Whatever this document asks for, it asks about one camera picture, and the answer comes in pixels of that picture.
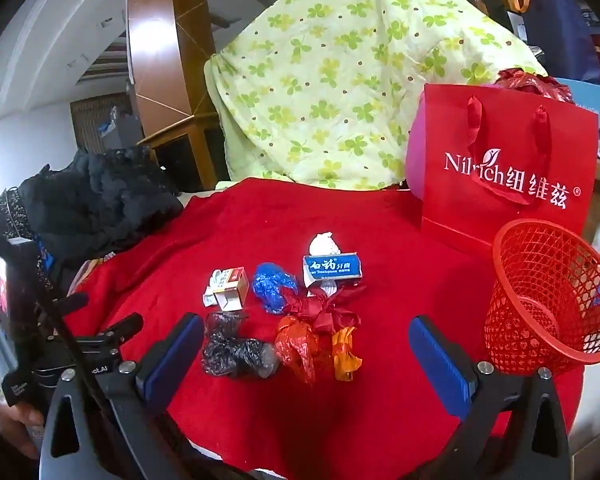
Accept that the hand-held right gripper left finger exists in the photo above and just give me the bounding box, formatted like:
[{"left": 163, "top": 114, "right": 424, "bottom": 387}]
[{"left": 39, "top": 312, "right": 206, "bottom": 480}]

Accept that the black cable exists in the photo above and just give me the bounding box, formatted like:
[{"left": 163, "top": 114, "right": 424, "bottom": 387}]
[{"left": 27, "top": 265, "right": 116, "bottom": 421}]

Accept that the red paper gift bag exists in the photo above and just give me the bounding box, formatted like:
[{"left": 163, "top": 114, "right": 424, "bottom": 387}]
[{"left": 420, "top": 82, "right": 600, "bottom": 256}]

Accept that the pink pillow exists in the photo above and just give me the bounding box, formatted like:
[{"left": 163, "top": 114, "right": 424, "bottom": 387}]
[{"left": 405, "top": 97, "right": 428, "bottom": 198}]

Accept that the small white paper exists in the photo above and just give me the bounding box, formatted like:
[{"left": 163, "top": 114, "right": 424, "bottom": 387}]
[{"left": 312, "top": 281, "right": 368, "bottom": 303}]

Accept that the small red white box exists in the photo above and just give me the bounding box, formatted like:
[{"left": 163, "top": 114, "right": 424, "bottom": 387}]
[{"left": 201, "top": 266, "right": 250, "bottom": 312}]

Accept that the black padded jacket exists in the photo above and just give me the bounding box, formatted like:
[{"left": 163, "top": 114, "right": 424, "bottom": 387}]
[{"left": 17, "top": 145, "right": 185, "bottom": 261}]

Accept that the red fleece blanket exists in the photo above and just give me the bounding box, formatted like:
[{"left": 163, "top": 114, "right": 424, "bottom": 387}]
[{"left": 62, "top": 177, "right": 586, "bottom": 480}]

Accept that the blue plastic bag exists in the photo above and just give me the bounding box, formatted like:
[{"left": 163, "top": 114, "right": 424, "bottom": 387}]
[{"left": 251, "top": 261, "right": 300, "bottom": 315}]

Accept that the black plastic bag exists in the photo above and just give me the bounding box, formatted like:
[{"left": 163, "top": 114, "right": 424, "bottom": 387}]
[{"left": 201, "top": 311, "right": 281, "bottom": 380}]

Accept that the red mesh plastic basket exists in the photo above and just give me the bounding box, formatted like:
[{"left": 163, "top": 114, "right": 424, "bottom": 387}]
[{"left": 484, "top": 218, "right": 600, "bottom": 377}]

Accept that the green clover print quilt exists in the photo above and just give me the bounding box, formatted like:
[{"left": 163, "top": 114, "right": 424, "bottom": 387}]
[{"left": 203, "top": 0, "right": 548, "bottom": 192}]

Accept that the navy tote bag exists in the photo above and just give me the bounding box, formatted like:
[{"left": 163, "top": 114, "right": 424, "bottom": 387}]
[{"left": 512, "top": 0, "right": 600, "bottom": 83}]

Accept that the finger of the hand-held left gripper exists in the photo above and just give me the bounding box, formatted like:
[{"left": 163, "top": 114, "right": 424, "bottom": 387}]
[
  {"left": 40, "top": 291, "right": 90, "bottom": 313},
  {"left": 77, "top": 312, "right": 145, "bottom": 353}
]

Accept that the red ribbon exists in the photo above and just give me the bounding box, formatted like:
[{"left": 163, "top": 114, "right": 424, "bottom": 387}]
[{"left": 280, "top": 292, "right": 362, "bottom": 336}]

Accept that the orange plastic bag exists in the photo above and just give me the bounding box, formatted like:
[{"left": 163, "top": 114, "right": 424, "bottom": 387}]
[{"left": 330, "top": 326, "right": 363, "bottom": 382}]

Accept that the white tissue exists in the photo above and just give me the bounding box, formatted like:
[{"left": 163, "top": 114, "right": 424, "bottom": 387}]
[{"left": 308, "top": 230, "right": 342, "bottom": 258}]

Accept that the tied red plastic bag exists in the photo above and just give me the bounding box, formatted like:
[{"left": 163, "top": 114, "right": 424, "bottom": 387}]
[{"left": 495, "top": 67, "right": 576, "bottom": 106}]

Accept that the blue toothpaste box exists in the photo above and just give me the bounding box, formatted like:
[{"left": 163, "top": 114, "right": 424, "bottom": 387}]
[{"left": 302, "top": 252, "right": 365, "bottom": 288}]

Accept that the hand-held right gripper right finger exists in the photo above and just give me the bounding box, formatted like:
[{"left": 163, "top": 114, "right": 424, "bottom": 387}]
[{"left": 409, "top": 316, "right": 573, "bottom": 480}]

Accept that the light blue cardboard box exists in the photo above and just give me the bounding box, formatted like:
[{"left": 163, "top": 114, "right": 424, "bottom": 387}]
[{"left": 555, "top": 77, "right": 600, "bottom": 141}]

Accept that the red-orange plastic bag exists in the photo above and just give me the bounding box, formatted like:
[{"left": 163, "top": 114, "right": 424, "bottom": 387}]
[{"left": 274, "top": 316, "right": 321, "bottom": 385}]

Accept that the person's left hand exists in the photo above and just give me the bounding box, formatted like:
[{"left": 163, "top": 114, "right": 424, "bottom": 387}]
[{"left": 0, "top": 397, "right": 47, "bottom": 461}]

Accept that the dark dotted cloth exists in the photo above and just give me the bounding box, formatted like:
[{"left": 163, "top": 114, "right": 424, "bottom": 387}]
[{"left": 0, "top": 187, "right": 46, "bottom": 341}]

